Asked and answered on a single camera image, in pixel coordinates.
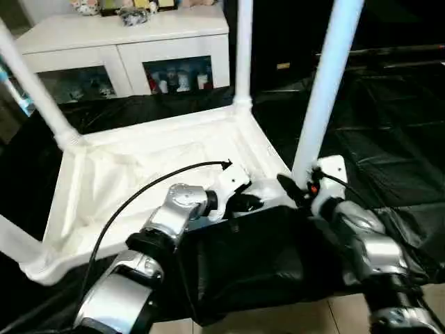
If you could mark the white plastic table leg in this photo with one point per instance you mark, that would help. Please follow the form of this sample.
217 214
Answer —
327 76
243 49
17 243
35 90

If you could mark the white upturned plastic table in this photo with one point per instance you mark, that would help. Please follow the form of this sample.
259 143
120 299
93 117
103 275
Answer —
139 160

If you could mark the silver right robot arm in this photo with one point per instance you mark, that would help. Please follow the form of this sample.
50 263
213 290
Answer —
368 243

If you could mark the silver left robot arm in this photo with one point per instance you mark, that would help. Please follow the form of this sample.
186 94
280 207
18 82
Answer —
167 229

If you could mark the grey curtain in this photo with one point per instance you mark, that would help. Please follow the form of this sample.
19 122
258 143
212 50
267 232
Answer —
12 90

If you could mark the black work mat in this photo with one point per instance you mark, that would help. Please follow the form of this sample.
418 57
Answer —
389 174

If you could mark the black case with yellow label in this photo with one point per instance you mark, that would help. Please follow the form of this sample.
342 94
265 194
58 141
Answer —
348 31

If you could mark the grey crumpled object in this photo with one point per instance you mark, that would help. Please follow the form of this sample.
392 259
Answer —
133 14

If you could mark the white glass-door cabinet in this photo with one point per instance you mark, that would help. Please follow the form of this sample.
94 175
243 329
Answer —
118 35

